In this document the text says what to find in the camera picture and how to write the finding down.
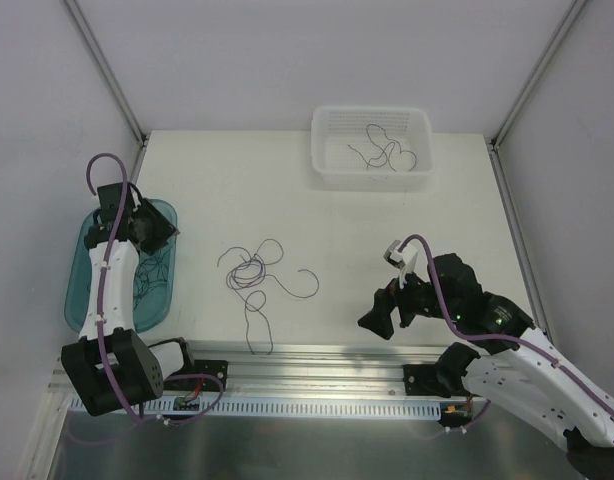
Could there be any left aluminium frame post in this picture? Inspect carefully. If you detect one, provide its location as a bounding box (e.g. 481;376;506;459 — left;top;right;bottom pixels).
60;0;148;147

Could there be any purple black cable bundle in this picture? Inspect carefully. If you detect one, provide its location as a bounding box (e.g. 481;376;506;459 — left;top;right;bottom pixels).
216;238;321;356

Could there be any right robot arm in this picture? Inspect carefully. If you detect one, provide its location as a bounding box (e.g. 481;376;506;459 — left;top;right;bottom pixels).
358;248;614;479

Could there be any aluminium frame post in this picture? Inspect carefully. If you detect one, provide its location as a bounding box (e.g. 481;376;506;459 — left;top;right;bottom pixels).
488;0;591;151
60;0;148;147

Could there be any white perforated plastic basket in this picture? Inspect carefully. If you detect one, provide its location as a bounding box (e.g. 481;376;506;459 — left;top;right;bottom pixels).
310;105;435;192

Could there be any thin purple cable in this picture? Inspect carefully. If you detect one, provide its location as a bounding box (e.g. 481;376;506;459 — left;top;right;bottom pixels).
345;122;418;172

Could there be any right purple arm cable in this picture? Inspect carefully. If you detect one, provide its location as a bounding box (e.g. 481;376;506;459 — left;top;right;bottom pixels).
399;233;614;426

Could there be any white slotted cable duct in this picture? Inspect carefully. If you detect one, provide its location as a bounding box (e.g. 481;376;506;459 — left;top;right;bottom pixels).
69;395;442;421

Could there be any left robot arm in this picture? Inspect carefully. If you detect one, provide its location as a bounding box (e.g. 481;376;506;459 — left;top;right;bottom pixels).
61;183;197;416

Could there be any aluminium mounting rail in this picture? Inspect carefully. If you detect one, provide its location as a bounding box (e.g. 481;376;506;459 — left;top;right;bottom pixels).
59;332;447;416

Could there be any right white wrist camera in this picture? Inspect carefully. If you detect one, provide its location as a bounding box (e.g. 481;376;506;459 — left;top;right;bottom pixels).
383;240;418;290

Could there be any right aluminium frame post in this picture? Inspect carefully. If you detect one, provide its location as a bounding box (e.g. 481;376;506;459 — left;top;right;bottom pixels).
488;0;591;151

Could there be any teal transparent plastic bin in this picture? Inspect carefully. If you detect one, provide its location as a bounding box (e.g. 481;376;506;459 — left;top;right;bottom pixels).
63;207;177;333

